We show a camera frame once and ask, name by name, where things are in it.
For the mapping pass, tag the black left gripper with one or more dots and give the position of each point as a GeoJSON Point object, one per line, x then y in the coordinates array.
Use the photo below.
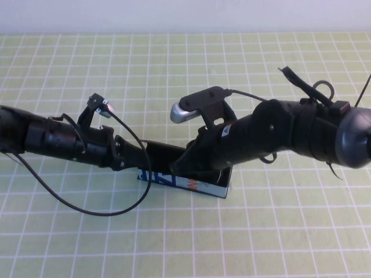
{"type": "Point", "coordinates": [100, 147]}

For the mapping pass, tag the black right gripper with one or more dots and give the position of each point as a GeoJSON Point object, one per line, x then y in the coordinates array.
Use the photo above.
{"type": "Point", "coordinates": [232, 144]}

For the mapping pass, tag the black printed glasses case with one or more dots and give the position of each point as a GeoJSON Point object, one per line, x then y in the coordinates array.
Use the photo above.
{"type": "Point", "coordinates": [162, 181]}

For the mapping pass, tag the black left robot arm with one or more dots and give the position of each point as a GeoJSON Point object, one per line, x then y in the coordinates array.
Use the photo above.
{"type": "Point", "coordinates": [43, 136]}

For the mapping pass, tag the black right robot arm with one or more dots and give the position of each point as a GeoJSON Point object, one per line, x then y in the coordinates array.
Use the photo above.
{"type": "Point", "coordinates": [313, 136]}

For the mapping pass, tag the green checked tablecloth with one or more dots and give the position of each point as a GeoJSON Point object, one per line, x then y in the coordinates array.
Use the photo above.
{"type": "Point", "coordinates": [185, 246]}

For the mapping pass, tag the grey zip tie tail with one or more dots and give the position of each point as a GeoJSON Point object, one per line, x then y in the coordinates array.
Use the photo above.
{"type": "Point", "coordinates": [333, 171]}

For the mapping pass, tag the grey zip tie loop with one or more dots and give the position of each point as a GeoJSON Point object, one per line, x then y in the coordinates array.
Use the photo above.
{"type": "Point", "coordinates": [321, 82]}

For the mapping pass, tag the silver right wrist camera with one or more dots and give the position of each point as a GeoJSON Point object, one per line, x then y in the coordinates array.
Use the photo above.
{"type": "Point", "coordinates": [179, 114]}

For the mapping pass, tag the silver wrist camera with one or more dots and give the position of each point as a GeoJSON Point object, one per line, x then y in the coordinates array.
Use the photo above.
{"type": "Point", "coordinates": [179, 114]}
{"type": "Point", "coordinates": [107, 110]}

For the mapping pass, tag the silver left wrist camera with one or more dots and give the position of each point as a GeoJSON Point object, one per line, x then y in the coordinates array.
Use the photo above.
{"type": "Point", "coordinates": [107, 110]}

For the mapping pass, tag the black right camera bracket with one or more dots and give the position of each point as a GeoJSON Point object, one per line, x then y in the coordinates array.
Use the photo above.
{"type": "Point", "coordinates": [203, 97]}

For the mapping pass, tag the black camera bracket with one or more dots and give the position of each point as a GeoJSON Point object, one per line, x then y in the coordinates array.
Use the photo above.
{"type": "Point", "coordinates": [87, 114]}
{"type": "Point", "coordinates": [203, 97]}

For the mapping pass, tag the black left camera bracket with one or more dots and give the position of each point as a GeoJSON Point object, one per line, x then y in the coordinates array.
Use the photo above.
{"type": "Point", "coordinates": [87, 114]}

